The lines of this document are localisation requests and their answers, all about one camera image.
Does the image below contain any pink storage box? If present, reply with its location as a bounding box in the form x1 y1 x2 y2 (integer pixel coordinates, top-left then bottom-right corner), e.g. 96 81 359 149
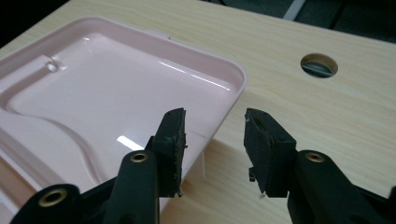
0 16 248 224

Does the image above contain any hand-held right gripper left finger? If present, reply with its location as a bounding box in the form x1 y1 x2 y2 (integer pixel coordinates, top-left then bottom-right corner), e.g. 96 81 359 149
104 107 188 224

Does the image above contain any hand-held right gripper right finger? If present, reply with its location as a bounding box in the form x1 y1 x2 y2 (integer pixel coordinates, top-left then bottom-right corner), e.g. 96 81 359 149
243 107 389 224

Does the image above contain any white desk leg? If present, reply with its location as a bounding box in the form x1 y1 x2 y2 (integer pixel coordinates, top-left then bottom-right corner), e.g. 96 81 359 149
282 0 308 21

